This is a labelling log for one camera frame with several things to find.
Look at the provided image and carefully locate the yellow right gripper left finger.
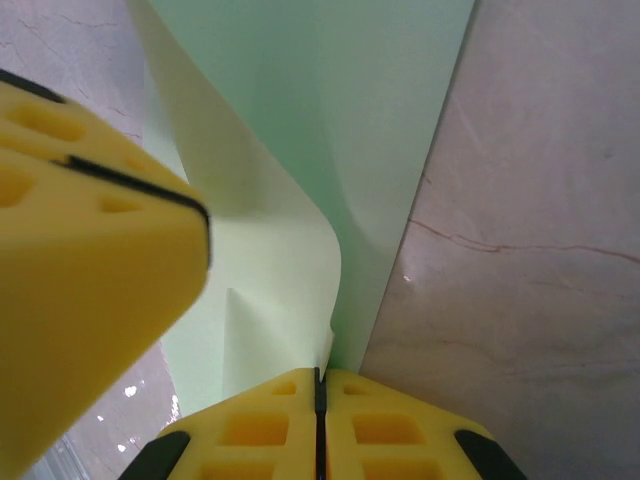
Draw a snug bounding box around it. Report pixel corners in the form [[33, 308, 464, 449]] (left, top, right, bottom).
[[117, 367, 321, 480]]

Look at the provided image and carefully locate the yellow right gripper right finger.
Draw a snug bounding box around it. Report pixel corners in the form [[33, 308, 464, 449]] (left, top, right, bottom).
[[319, 368, 529, 480]]

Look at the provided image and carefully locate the light green paper sheet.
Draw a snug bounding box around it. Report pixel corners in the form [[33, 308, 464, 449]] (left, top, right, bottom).
[[124, 0, 476, 426]]

